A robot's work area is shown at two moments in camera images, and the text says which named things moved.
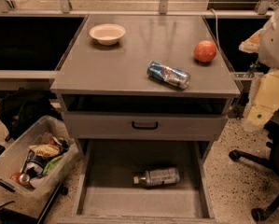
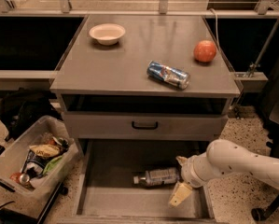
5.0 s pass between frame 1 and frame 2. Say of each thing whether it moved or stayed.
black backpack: stayed
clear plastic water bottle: stayed
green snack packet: stayed
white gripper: moved
